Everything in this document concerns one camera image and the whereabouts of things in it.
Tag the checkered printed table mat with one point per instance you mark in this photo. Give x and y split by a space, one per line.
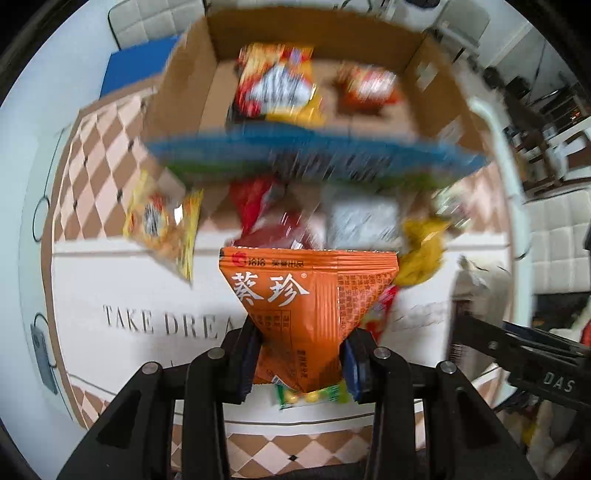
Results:
138 286

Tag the yellow and red snack packet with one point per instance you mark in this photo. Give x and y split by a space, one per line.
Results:
272 83

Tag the silver snack packet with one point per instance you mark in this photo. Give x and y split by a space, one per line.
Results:
360 221

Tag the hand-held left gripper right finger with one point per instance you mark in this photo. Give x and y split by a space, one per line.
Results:
352 369

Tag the blue board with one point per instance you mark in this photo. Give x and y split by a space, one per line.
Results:
134 69

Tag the plain yellow snack packet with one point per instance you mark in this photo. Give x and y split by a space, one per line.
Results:
422 258

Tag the green and yellow snack packet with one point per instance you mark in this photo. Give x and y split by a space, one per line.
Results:
314 397

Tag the yellow snack packet with picture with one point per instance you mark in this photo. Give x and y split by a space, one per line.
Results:
157 221

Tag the orange-red snack packet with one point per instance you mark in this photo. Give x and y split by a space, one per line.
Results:
369 85

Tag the grey phone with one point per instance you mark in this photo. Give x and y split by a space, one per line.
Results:
42 353

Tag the orange snack packet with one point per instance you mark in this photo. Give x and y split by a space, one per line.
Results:
300 314

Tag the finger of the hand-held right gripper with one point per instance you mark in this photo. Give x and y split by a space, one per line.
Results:
480 339

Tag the dark shelf rack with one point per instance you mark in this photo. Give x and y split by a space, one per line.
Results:
545 115

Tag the bright red snack packet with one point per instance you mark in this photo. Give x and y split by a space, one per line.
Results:
251 198

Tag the white packet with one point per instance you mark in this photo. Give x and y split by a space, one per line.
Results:
475 286

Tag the white cloth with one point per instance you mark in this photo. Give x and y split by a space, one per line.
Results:
549 443

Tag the white padded chair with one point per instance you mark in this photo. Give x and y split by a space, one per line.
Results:
147 18
461 23
558 240

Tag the cardboard box with blue print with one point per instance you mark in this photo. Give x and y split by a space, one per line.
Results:
194 101

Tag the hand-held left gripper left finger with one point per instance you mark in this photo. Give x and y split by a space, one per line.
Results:
245 362

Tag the small red snack packet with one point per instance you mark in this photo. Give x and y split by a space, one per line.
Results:
385 304

